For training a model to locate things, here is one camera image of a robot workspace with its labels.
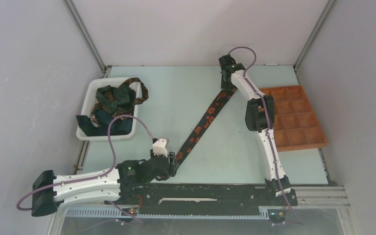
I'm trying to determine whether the black orange floral tie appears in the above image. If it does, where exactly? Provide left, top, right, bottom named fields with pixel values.
left=176, top=89, right=237, bottom=165

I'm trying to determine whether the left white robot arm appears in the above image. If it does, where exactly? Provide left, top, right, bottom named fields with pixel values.
left=31, top=152, right=181, bottom=217

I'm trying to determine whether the dark green tie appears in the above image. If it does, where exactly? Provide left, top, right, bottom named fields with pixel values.
left=76, top=84, right=136, bottom=137

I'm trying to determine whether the brown patterned tie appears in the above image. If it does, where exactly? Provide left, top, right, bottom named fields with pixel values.
left=90, top=77, right=149, bottom=126

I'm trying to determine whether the orange compartment tray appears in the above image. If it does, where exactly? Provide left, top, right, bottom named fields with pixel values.
left=261, top=85, right=328, bottom=152

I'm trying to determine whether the white plastic basket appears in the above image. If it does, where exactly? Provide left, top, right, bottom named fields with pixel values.
left=76, top=77, right=138, bottom=141

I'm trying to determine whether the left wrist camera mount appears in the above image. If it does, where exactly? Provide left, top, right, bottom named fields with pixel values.
left=152, top=138, right=168, bottom=158

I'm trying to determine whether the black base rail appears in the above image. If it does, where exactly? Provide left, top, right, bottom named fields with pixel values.
left=114, top=183, right=298, bottom=216

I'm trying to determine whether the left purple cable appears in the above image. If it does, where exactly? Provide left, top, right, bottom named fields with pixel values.
left=16, top=114, right=156, bottom=226

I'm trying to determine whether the grey cable duct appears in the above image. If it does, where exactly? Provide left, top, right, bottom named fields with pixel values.
left=65, top=207, right=273, bottom=220

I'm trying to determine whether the aluminium frame profile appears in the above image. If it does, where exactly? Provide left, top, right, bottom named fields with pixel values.
left=293, top=186, right=351, bottom=209

